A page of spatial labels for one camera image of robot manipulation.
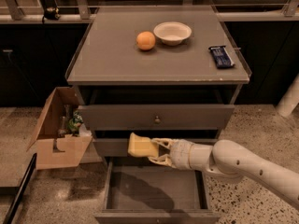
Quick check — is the blue snack bar wrapper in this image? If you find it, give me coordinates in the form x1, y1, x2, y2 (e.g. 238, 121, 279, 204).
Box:
208, 46, 235, 69

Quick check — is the brown cardboard box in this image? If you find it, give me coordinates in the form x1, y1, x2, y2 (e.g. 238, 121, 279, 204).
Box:
27, 87, 92, 170

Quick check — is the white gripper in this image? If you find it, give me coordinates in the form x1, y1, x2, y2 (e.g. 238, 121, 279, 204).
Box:
149, 138, 192, 170

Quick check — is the yellow sponge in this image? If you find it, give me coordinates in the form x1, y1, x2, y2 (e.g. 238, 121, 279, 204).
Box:
128, 133, 159, 158

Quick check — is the grey drawer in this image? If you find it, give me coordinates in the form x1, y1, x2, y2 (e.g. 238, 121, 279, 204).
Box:
78, 104, 235, 131
94, 157, 220, 224
93, 138, 129, 157

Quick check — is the white paper bowl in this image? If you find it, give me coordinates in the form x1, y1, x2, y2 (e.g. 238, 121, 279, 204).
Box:
153, 21, 192, 46

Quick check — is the grey top drawer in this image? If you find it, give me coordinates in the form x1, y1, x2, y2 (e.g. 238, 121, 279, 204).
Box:
78, 104, 235, 131

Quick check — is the grey middle drawer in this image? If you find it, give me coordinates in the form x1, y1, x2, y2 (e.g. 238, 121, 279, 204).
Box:
93, 138, 129, 157

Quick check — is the orange fruit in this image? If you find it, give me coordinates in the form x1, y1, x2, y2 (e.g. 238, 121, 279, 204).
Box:
136, 31, 156, 50

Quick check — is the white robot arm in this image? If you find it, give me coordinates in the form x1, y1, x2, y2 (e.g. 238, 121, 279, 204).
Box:
149, 138, 299, 209

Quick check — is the black bar on floor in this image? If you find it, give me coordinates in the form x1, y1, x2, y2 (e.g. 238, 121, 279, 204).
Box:
2, 153, 37, 224

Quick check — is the small black device on ledge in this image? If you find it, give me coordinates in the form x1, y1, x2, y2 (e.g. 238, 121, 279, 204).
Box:
43, 7, 60, 20

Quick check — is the grey drawer cabinet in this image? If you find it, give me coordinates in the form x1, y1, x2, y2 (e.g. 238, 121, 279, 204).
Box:
64, 5, 252, 224

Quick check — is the green bag in box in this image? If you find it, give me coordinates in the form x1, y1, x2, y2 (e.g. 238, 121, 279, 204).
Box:
68, 110, 83, 134

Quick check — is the brass top drawer knob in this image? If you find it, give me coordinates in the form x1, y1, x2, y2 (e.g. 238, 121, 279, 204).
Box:
154, 116, 161, 124

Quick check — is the grey bottom drawer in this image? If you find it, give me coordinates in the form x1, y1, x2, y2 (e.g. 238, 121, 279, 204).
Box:
94, 157, 220, 224

